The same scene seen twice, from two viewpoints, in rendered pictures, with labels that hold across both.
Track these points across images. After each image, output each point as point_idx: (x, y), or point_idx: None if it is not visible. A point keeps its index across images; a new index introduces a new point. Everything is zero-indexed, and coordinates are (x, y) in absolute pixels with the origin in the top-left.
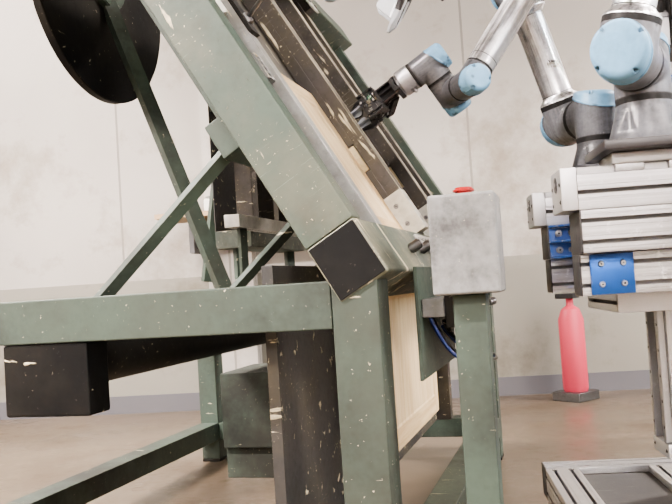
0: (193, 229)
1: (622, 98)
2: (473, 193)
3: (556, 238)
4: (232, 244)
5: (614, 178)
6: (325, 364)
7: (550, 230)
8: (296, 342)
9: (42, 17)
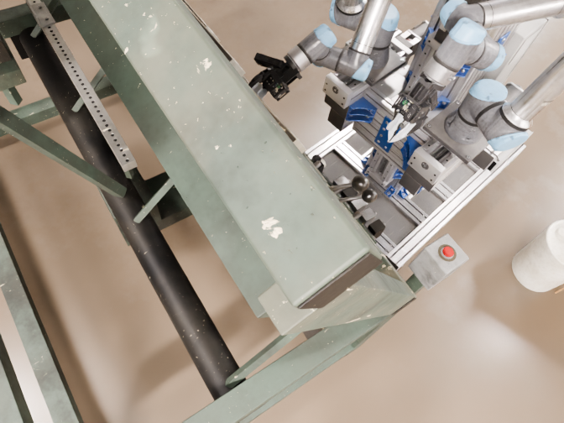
0: (74, 169)
1: (472, 123)
2: (462, 263)
3: (351, 110)
4: (4, 86)
5: (455, 162)
6: None
7: (350, 107)
8: None
9: None
